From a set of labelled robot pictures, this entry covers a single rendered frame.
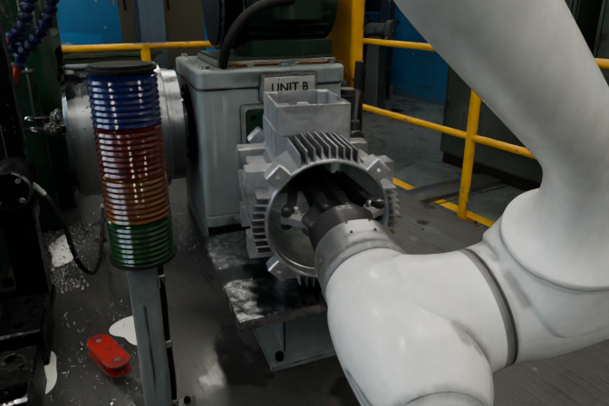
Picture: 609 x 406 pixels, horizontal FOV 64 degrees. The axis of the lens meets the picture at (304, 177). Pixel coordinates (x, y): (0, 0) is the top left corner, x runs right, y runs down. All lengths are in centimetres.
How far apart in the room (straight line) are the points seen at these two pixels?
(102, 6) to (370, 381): 603
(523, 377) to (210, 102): 65
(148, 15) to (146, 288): 559
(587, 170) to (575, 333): 15
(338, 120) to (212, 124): 32
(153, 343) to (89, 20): 580
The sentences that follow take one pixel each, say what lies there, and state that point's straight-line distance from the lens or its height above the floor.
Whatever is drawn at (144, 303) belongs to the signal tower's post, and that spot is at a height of 99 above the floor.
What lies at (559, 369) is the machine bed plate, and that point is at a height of 80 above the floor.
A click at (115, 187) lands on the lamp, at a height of 111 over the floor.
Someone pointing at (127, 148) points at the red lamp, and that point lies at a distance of 45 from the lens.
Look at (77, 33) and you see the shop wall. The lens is 623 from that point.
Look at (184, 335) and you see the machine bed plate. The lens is 79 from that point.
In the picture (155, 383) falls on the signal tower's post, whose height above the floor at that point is 89.
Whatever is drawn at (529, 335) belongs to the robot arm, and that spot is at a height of 103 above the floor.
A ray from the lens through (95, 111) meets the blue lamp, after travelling 46.
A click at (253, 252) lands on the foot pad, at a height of 96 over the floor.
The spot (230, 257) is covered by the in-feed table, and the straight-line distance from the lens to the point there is 73.
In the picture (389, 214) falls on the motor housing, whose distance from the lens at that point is 63.
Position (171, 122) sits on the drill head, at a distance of 92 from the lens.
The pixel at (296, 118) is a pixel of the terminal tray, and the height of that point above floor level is 113.
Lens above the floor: 127
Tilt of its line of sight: 19 degrees down
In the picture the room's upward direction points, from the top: straight up
